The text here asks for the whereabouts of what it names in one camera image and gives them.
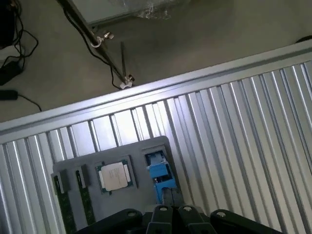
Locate small black power adapter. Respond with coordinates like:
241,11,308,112
0,89,18,101

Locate large black power adapter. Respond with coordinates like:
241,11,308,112
0,60,24,86

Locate green RAM stick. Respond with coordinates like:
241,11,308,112
75,169,96,226
52,174,78,234

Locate tangled black cables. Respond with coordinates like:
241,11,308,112
4,0,39,71

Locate thin metal stand leg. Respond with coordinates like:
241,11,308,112
120,41,130,81

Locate metal stand pole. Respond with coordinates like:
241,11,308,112
57,0,134,89

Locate thin black adapter cable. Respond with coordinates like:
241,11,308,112
16,94,41,112

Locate CPU with silver lid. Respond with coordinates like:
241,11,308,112
95,159,135,195

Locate silver pole clamp knob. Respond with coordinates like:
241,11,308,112
90,31,115,48

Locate clear plastic sheet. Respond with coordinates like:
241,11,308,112
121,0,173,20

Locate blue disk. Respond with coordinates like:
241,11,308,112
144,151,182,206

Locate white stand foot clamp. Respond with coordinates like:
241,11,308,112
119,74,136,90

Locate black cable along pole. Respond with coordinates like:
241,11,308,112
62,0,122,89

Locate gray flat panel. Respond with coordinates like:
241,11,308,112
69,0,149,25

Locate gray parts rack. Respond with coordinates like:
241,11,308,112
50,136,184,234

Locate black device case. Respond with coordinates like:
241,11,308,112
0,0,18,49

